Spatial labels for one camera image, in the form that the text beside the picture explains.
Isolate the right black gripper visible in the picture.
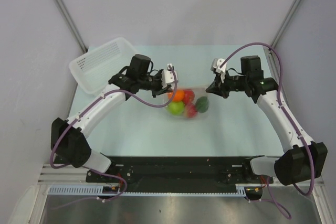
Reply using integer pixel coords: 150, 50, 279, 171
207, 69, 249, 99

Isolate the dark green lime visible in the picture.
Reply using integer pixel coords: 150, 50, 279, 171
195, 96, 209, 113

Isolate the orange fruit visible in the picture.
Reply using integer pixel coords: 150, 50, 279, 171
167, 89, 185, 102

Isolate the light green apple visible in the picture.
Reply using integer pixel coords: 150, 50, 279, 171
167, 101, 184, 115

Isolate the red apple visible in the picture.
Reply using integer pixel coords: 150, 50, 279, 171
184, 103, 198, 119
182, 89, 195, 104

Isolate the clear dotted zip bag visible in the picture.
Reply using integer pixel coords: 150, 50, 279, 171
164, 86, 210, 120

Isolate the white plastic basket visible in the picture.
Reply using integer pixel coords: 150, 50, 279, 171
69, 37, 138, 94

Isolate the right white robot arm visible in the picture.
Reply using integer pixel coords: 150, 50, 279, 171
206, 56, 328, 186

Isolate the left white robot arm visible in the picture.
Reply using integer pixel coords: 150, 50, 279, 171
49, 54, 178, 182

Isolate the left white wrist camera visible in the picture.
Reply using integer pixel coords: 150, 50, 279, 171
161, 63, 178, 88

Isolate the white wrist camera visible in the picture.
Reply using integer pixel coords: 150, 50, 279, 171
161, 63, 178, 88
211, 58, 227, 83

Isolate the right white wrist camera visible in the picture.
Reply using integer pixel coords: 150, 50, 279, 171
211, 58, 227, 83

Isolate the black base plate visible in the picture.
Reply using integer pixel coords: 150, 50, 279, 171
86, 156, 269, 194

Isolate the white slotted cable duct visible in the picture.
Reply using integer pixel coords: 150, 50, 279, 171
48, 185, 246, 197

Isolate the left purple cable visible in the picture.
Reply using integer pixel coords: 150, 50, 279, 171
49, 63, 176, 204

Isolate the purple cable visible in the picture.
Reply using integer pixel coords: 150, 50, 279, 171
216, 41, 316, 219
49, 63, 176, 204

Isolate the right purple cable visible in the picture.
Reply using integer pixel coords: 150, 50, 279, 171
216, 41, 316, 219

